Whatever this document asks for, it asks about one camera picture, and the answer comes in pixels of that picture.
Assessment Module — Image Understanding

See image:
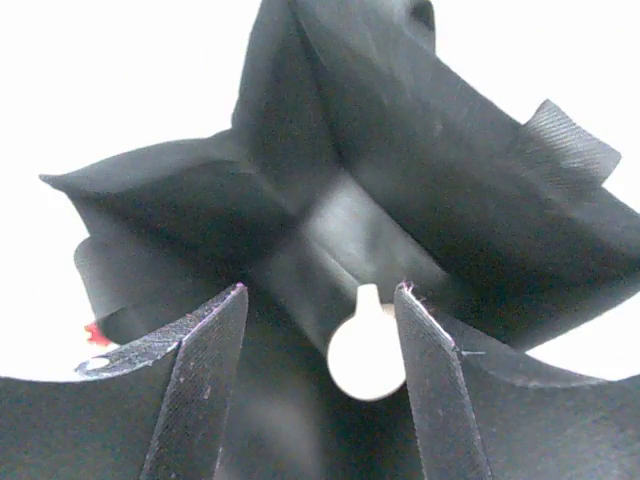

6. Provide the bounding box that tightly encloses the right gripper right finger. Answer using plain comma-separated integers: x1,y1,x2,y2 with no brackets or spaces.
394,283,493,479

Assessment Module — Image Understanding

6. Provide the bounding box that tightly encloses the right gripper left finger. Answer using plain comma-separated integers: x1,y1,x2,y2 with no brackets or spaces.
76,283,248,479

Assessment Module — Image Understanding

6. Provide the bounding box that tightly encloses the beige pump bottle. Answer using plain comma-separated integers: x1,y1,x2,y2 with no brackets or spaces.
326,283,406,402

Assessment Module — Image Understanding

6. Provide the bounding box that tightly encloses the black canvas bag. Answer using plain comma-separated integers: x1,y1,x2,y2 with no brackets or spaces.
1,1,639,479

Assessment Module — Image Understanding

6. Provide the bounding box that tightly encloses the small red bottle left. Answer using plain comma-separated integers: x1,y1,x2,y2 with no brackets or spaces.
84,323,112,347

